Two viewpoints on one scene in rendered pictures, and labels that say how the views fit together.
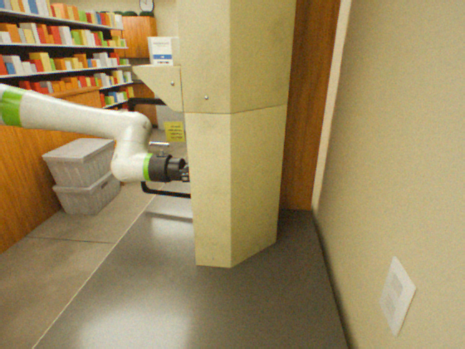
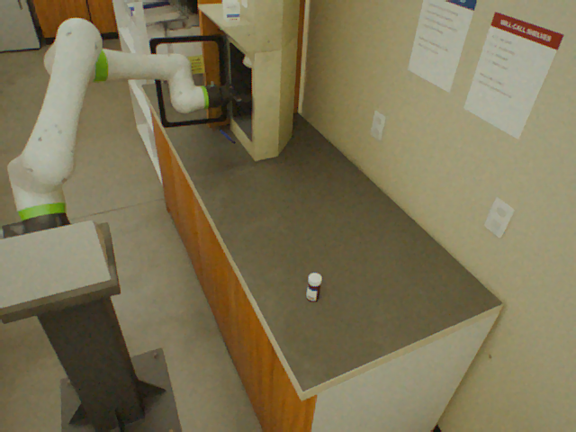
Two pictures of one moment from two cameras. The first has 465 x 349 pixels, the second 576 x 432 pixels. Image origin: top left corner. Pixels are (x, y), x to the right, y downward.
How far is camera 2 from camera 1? 1.25 m
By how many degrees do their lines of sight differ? 32
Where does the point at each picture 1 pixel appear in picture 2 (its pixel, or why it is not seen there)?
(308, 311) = (333, 161)
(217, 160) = (273, 81)
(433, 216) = (389, 85)
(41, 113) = (122, 67)
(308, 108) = not seen: hidden behind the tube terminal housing
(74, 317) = (214, 202)
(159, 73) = (241, 30)
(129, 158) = (191, 93)
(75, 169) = not seen: outside the picture
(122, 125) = (176, 66)
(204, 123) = (266, 58)
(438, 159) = (388, 63)
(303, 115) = not seen: hidden behind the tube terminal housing
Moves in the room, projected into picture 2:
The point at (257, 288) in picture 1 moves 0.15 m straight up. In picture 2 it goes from (301, 160) to (303, 130)
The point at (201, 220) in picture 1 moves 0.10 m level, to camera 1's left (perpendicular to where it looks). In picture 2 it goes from (260, 126) to (238, 131)
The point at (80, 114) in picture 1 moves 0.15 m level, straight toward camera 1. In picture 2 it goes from (146, 62) to (178, 71)
